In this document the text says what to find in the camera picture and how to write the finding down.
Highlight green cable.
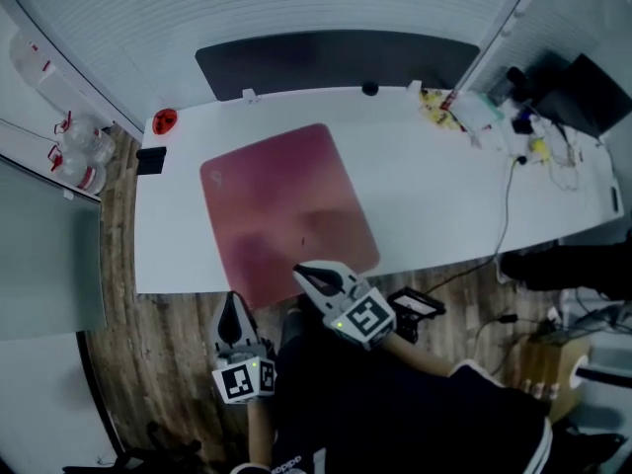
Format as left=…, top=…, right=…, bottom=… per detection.
left=423, top=155, right=519, bottom=296

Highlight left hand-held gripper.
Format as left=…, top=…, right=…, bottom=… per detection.
left=210, top=291, right=278, bottom=406

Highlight dark desk partition panel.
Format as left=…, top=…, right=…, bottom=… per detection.
left=194, top=29, right=482, bottom=103

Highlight white and green box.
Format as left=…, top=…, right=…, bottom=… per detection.
left=450, top=91, right=506, bottom=133

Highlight pink desk mat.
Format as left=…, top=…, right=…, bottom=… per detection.
left=198, top=122, right=381, bottom=310

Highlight person's black clothing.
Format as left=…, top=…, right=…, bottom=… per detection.
left=231, top=308, right=555, bottom=474

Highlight black chair base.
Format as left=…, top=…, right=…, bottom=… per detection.
left=61, top=419, right=204, bottom=474

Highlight black tray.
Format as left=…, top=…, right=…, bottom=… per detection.
left=386, top=286, right=446, bottom=344

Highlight cardboard box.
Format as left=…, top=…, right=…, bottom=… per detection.
left=512, top=334, right=593, bottom=423

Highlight red round object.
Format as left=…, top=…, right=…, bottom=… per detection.
left=152, top=108, right=179, bottom=137

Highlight tangle of white wires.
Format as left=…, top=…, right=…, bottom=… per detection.
left=545, top=128, right=596, bottom=193

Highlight person's right forearm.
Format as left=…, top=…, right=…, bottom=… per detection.
left=378, top=332, right=456, bottom=379

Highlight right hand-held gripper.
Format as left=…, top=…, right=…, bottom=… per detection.
left=291, top=259, right=399, bottom=353

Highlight large clear water bottle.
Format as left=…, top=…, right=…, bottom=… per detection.
left=8, top=31, right=56, bottom=89
left=53, top=112, right=118, bottom=165
left=46, top=146, right=108, bottom=196

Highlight yellow small object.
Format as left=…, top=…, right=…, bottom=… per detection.
left=529, top=136, right=553, bottom=166

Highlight yellow snack packets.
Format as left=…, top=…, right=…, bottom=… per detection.
left=419, top=88, right=466, bottom=131

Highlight grey cabinet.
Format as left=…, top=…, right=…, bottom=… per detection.
left=0, top=157, right=109, bottom=344

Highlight person's left forearm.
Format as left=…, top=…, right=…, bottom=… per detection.
left=245, top=396, right=278, bottom=469

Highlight black chair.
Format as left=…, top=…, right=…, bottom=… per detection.
left=500, top=228, right=632, bottom=296

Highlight black laptop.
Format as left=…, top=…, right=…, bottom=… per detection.
left=534, top=52, right=632, bottom=141

